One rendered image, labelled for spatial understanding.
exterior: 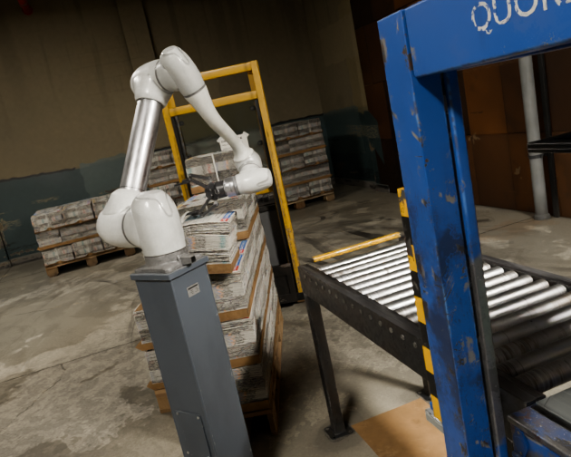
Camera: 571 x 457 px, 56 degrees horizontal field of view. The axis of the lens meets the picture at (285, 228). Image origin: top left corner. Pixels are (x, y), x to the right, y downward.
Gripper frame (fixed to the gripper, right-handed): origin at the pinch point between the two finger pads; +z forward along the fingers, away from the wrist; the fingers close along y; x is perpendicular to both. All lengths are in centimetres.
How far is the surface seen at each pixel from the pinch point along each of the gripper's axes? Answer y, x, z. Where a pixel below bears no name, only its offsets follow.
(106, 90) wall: -133, 652, 224
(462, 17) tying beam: -30, -166, -80
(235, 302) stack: 49, -10, -12
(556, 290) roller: 43, -87, -118
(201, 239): 17.3, -14.3, -6.7
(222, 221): 11.9, -14.0, -17.4
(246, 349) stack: 72, -10, -11
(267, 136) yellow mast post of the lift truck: -12, 159, -36
